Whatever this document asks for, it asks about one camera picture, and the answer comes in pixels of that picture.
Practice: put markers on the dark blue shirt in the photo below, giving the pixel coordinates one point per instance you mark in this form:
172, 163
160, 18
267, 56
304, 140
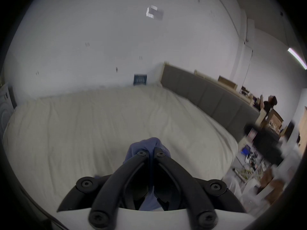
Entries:
144, 144

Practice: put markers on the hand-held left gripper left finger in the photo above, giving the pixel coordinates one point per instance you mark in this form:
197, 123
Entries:
115, 183

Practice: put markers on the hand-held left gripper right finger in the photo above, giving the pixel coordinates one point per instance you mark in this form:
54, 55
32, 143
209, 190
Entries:
182, 183

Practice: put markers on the flat cardboard carton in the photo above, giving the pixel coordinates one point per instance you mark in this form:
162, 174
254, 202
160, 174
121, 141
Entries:
227, 82

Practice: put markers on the brown cardboard carton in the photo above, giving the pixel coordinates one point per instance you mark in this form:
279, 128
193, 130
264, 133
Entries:
272, 186

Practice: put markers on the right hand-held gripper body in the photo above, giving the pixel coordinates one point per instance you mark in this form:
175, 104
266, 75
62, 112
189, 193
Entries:
291, 152

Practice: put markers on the small blue box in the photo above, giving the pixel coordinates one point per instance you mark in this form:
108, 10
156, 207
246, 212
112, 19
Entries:
140, 80

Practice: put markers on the bed with beige sheet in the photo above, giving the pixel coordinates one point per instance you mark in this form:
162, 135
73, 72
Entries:
84, 128

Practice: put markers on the grey padded headboard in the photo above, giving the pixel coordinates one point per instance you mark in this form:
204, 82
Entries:
203, 94

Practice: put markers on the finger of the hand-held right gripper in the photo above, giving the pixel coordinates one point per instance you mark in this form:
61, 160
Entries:
265, 141

